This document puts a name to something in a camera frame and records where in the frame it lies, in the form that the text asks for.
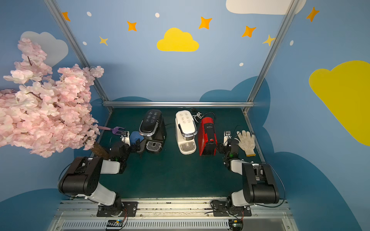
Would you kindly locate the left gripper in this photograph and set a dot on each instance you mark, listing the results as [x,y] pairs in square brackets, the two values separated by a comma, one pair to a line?
[133,146]

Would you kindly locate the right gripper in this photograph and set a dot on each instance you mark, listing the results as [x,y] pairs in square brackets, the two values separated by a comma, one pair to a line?
[226,147]

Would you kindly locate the blue grey cleaning cloth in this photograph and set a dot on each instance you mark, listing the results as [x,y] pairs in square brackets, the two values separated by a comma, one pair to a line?
[137,142]

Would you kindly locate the red coffee machine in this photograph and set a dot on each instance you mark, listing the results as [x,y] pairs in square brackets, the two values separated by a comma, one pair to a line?
[207,140]

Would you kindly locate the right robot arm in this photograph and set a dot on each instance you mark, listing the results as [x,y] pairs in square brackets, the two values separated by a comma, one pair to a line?
[258,182]

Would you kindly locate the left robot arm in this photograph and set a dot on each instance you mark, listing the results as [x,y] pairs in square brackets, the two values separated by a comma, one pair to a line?
[82,177]

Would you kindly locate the black coffee machine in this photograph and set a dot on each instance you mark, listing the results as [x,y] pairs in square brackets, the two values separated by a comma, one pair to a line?
[153,129]

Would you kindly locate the white coffee machine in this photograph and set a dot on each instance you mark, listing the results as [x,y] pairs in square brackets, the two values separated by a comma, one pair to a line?
[185,132]

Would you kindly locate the white knit glove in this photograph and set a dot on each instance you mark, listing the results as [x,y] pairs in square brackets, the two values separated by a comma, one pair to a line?
[246,142]

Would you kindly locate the purple toy fork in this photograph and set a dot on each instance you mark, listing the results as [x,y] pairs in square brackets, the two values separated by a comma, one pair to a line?
[115,130]

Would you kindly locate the pink cherry blossom tree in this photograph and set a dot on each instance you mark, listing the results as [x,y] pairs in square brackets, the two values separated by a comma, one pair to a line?
[45,115]

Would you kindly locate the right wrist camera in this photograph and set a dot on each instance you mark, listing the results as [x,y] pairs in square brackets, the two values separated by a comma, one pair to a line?
[227,136]

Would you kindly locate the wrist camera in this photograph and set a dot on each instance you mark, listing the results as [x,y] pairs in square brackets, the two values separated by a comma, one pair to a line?
[227,136]
[125,137]

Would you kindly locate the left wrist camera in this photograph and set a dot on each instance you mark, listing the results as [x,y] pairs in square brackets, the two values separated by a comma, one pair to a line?
[125,137]

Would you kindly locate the horizontal aluminium frame bar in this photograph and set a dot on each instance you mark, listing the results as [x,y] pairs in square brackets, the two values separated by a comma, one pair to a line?
[138,104]

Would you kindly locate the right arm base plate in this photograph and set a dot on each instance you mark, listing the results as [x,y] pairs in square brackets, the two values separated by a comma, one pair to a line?
[226,208]

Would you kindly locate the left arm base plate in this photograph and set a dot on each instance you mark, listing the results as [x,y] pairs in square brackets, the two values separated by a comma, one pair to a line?
[123,209]

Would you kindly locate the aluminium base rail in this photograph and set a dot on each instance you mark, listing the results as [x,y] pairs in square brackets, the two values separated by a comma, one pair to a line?
[170,214]

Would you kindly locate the left aluminium frame post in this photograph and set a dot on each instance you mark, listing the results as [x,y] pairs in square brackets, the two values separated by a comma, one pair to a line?
[67,32]

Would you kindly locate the aluminium frame post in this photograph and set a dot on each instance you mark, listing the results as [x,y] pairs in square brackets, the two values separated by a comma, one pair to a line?
[283,29]
[67,32]

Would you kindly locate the right aluminium frame post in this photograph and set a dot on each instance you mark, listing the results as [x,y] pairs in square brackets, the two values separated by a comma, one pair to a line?
[283,29]

